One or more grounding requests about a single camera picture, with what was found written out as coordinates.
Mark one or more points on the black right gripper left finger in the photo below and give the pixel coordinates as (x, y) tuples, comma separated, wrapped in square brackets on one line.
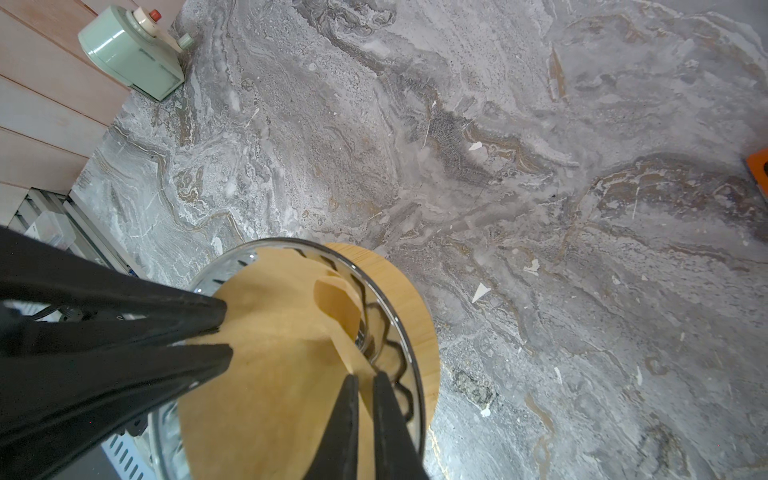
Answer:
[(337, 454)]

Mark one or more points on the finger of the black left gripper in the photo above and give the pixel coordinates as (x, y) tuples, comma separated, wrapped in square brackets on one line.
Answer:
[(122, 310), (56, 408)]

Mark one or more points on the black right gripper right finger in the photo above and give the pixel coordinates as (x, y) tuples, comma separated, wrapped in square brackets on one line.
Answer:
[(395, 455)]

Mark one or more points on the round wooden dripper holder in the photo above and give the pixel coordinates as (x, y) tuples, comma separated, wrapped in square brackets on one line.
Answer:
[(411, 309)]

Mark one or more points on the brown paper coffee filter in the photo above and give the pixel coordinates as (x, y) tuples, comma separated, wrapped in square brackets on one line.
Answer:
[(291, 323)]

